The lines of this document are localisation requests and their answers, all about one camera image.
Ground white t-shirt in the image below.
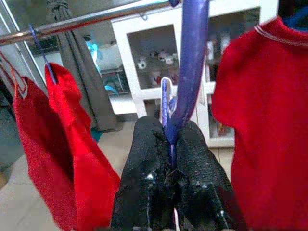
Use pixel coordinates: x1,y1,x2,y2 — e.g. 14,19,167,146
172,208,180,231

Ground chrome clothes rack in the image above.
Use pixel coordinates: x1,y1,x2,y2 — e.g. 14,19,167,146
0,0,183,46

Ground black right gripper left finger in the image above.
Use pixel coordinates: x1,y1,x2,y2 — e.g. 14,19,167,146
110,116,174,231

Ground thin purple hanger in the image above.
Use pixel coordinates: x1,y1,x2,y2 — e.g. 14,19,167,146
28,23,58,84

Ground white glass-door cabinet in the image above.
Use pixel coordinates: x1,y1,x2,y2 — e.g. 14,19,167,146
110,0,280,149

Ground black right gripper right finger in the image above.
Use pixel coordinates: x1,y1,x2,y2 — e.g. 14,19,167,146
173,120,241,231

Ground red wire hanger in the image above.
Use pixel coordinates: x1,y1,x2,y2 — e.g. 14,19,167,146
0,51,28,99

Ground red polo shirt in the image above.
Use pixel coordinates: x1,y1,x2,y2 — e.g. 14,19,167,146
12,76,75,231
44,62,121,231
211,18,308,231

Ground light blue plush toy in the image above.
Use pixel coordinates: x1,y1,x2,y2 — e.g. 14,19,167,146
85,35,103,74

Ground grey curtain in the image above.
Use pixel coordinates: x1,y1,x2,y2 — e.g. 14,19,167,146
47,0,121,132

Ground purple plastic hanger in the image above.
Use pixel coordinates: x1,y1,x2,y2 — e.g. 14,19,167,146
161,0,210,169

